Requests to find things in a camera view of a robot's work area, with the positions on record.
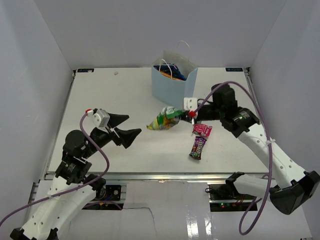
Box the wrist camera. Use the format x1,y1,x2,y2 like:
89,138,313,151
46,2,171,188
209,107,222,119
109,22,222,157
85,108,110,129
183,97,198,118

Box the brown M&M's packet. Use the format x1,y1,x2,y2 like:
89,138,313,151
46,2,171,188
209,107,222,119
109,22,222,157
189,136,207,160

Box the pink candy packet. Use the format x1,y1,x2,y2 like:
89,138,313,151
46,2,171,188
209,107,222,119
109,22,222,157
192,123,213,138

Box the blue table label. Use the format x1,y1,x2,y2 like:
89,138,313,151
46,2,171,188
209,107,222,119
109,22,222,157
225,67,243,72
77,68,95,73

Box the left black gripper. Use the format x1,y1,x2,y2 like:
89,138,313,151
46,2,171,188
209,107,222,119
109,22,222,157
82,112,142,158

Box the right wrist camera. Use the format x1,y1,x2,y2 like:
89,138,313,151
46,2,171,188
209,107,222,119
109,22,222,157
183,97,198,118

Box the right blue table label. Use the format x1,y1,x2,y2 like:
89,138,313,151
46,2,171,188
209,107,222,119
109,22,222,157
225,67,243,72

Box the orange potato chip bag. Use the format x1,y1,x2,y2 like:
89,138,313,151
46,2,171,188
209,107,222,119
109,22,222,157
160,71,187,81

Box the light blue paper bag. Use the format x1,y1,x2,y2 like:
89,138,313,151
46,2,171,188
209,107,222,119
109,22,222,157
151,50,198,109

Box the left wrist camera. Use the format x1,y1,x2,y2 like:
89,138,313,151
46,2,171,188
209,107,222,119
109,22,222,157
85,108,110,129

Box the left blue table label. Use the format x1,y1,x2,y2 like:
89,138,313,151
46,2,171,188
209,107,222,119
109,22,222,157
77,68,95,73

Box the blue snack bag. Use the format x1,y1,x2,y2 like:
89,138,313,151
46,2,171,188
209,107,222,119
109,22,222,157
153,63,186,78

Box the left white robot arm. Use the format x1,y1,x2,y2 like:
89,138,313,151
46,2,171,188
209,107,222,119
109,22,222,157
10,108,142,240

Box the aluminium front rail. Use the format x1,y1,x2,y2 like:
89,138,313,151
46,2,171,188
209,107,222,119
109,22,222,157
44,172,283,182

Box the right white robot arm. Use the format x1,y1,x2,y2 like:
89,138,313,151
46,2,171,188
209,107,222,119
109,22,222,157
183,84,320,215

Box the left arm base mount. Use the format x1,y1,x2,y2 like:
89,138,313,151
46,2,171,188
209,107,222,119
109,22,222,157
90,184,122,203

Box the green snack bag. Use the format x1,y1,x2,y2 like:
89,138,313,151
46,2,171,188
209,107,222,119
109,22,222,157
146,106,185,131

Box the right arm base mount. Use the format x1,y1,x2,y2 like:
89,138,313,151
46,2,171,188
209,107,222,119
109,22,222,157
204,172,256,204

